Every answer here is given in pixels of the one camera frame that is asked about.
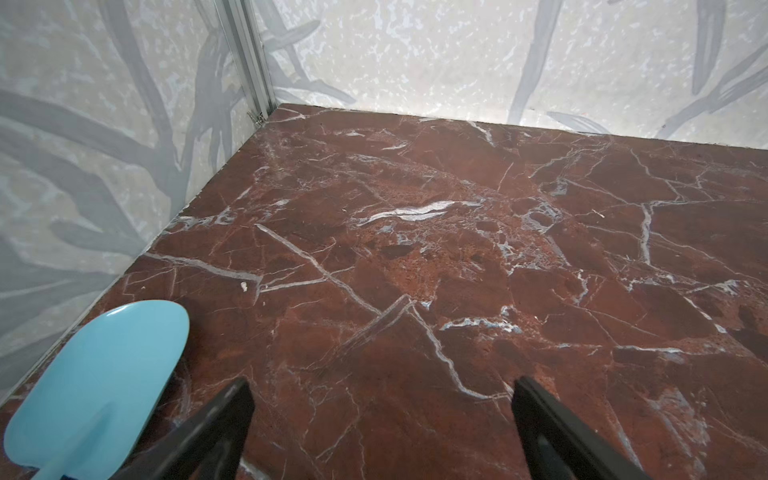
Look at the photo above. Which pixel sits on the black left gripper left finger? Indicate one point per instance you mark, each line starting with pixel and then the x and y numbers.
pixel 208 445

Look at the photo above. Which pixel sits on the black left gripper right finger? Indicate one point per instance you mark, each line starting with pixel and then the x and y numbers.
pixel 558 445

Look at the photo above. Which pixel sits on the light blue silicone spatula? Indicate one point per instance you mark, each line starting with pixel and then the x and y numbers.
pixel 87 411

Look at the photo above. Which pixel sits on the aluminium frame post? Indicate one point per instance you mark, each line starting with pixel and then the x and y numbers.
pixel 239 23

